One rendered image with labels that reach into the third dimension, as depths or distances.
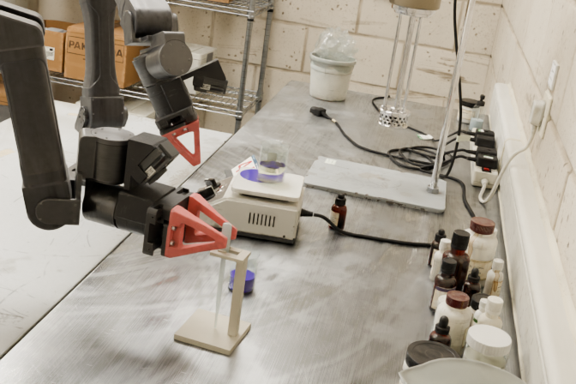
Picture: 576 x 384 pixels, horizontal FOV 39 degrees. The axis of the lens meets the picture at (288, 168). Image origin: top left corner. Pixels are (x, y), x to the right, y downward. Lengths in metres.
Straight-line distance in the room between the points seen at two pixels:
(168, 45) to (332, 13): 2.50
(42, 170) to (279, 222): 0.48
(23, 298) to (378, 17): 2.79
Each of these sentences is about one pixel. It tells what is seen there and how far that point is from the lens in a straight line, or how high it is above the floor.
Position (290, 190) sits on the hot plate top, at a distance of 1.40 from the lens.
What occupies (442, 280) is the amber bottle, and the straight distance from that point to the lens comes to 1.25.
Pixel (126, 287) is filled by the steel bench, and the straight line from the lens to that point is 1.22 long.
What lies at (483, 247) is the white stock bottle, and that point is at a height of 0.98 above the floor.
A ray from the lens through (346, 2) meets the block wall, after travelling 3.74.
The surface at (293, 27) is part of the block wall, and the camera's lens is 3.80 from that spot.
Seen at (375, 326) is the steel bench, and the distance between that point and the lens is 1.20.
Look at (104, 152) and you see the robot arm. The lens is 1.06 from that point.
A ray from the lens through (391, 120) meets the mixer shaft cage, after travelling 1.69.
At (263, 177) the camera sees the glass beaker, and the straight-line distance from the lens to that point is 1.40.
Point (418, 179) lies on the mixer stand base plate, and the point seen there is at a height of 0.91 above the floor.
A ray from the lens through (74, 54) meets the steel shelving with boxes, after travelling 3.71.
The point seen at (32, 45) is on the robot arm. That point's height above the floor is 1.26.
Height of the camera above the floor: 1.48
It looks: 19 degrees down
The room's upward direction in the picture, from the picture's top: 8 degrees clockwise
